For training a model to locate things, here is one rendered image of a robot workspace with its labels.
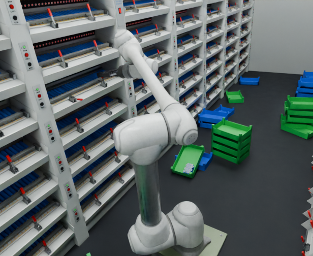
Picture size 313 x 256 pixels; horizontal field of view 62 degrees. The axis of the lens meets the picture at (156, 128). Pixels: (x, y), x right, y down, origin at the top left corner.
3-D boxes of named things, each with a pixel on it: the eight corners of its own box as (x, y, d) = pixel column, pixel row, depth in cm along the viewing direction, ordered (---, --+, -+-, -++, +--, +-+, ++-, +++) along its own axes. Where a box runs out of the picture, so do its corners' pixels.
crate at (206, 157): (212, 159, 247) (213, 152, 243) (204, 171, 232) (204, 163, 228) (184, 152, 262) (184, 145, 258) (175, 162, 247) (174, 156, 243)
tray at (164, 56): (170, 60, 234) (175, 45, 226) (131, 81, 190) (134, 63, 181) (152, 52, 241) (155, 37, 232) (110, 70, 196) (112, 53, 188)
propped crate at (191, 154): (193, 178, 224) (191, 174, 218) (172, 172, 234) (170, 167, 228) (205, 150, 238) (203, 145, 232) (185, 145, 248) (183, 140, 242)
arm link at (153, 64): (142, 70, 155) (130, 53, 146) (163, 67, 146) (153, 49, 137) (134, 83, 150) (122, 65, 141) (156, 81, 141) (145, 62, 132)
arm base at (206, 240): (215, 235, 146) (216, 229, 144) (193, 264, 132) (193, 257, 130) (189, 220, 158) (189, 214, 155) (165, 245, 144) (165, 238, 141)
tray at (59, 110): (123, 85, 183) (125, 72, 177) (53, 120, 138) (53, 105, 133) (101, 73, 189) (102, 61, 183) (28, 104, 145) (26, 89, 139)
